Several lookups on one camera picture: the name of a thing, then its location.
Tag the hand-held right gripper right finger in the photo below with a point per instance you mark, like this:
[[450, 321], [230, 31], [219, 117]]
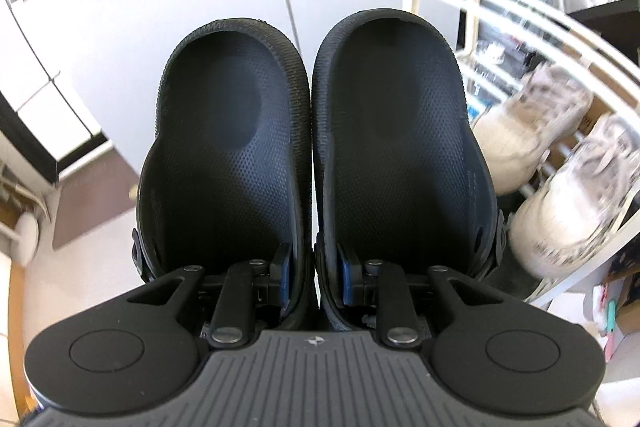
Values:
[[345, 279]]

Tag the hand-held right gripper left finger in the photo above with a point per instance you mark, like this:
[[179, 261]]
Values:
[[284, 277]]

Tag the dark grey buckle clog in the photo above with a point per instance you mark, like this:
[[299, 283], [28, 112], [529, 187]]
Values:
[[400, 147], [220, 157]]

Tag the plain white sneaker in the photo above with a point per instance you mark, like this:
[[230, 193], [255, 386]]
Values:
[[525, 137]]

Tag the floral print white sneaker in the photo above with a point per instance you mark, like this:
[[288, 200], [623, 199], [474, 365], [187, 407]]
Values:
[[565, 212]]

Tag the brown doormat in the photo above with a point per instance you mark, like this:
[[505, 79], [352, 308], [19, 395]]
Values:
[[90, 217]]

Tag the white floor fan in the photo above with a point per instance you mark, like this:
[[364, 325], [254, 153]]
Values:
[[25, 232]]

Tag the black flat board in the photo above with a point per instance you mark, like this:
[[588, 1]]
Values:
[[615, 22]]

